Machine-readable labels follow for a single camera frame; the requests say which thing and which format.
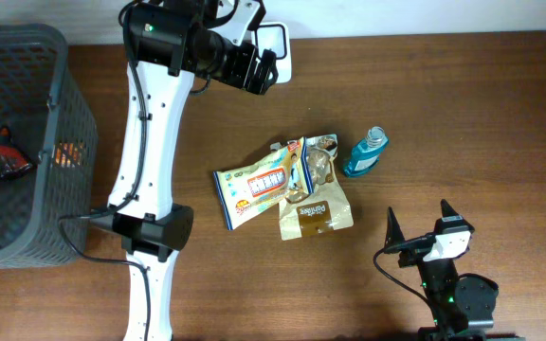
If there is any brown mushroom snack bag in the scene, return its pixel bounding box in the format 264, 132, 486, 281
279, 134, 354, 241

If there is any blue mouthwash bottle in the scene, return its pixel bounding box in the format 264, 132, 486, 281
342, 126, 389, 177

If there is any yellow wet wipes pack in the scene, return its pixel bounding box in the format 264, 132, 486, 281
213, 137, 314, 231

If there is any orange small tissue box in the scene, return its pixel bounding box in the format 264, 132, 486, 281
54, 142, 84, 168

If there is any red black snack packet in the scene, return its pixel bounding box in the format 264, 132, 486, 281
0, 125, 36, 181

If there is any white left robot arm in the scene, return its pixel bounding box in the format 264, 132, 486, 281
90, 1, 278, 340

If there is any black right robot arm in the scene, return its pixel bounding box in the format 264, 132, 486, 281
373, 199, 520, 341

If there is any white barcode scanner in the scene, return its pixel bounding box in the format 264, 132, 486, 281
251, 22, 292, 83

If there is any dark grey plastic basket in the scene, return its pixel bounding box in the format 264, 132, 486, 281
0, 24, 98, 269

